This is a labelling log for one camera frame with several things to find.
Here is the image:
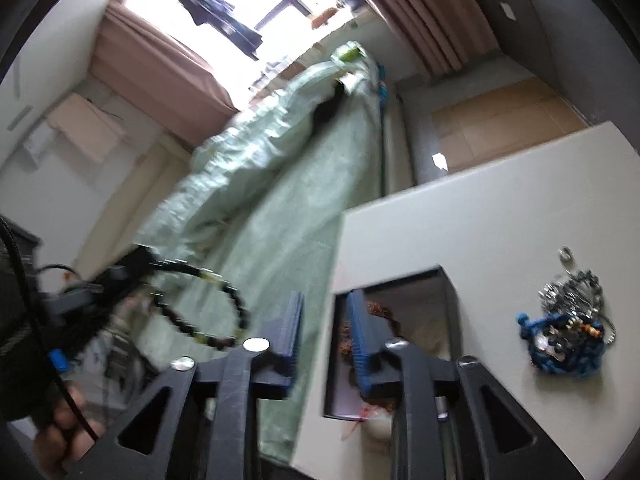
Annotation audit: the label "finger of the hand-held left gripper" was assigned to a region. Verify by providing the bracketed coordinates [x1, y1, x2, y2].
[92, 246, 157, 306]

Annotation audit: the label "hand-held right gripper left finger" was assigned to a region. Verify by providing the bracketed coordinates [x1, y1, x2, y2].
[65, 291, 306, 480]

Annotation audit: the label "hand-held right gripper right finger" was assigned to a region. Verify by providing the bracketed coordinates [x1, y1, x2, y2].
[345, 290, 586, 480]

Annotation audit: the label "black beaded bracelet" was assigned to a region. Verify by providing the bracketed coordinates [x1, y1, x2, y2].
[150, 256, 252, 352]

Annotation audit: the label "brown beaded jewelry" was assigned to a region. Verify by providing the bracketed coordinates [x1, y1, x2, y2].
[338, 299, 404, 361]

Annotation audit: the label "person's left hand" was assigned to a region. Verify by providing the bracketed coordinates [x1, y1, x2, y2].
[31, 382, 107, 478]

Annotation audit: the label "white round item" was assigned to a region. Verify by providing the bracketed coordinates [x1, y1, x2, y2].
[361, 404, 394, 445]

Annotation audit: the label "light green blanket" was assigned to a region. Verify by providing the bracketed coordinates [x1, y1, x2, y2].
[131, 40, 387, 463]

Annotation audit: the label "beige cloth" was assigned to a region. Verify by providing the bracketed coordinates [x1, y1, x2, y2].
[46, 92, 126, 164]

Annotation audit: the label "white table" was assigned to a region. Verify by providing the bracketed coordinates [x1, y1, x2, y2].
[290, 120, 640, 480]

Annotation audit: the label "pink curtain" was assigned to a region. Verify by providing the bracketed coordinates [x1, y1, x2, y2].
[330, 0, 501, 77]
[90, 1, 239, 147]

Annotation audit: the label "dark hanging clothes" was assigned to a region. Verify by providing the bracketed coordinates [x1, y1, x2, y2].
[172, 0, 296, 61]

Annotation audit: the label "black cable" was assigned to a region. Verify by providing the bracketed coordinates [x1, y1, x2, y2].
[0, 217, 101, 446]

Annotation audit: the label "grey bed frame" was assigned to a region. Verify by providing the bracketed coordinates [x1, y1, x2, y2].
[381, 91, 418, 196]

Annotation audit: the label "blue braided cord bracelet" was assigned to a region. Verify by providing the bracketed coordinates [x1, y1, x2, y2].
[517, 311, 609, 379]

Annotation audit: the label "silver chain jewelry pile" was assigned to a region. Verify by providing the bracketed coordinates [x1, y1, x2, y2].
[539, 269, 607, 322]

